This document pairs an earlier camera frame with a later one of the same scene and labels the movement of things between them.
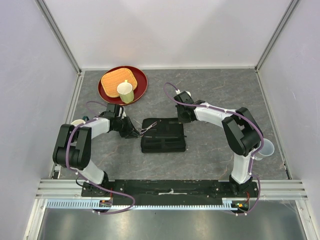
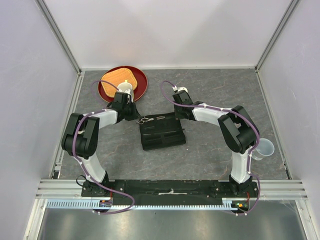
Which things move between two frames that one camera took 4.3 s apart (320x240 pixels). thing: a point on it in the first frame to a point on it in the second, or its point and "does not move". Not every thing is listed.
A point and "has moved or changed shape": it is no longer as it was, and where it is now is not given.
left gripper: (131, 132) to (136, 115)
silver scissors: (143, 130) to (144, 120)
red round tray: (139, 91) does not move
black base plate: (170, 193) does not move
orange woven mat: (110, 80) does not move
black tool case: (167, 136) has moved or changed shape
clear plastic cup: (267, 150) does not move
